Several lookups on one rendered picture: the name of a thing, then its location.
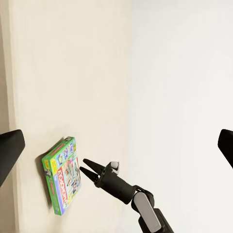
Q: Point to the bed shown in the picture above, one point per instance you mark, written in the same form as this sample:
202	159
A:
65	70

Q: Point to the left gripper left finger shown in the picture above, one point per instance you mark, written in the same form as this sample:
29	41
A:
11	146

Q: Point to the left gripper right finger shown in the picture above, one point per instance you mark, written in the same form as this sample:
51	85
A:
225	144

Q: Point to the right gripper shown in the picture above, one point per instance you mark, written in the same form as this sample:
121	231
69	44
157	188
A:
104	178

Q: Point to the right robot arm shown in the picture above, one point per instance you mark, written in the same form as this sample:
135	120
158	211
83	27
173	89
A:
106	177

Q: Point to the board game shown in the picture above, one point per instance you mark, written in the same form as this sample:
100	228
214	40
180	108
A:
62	170

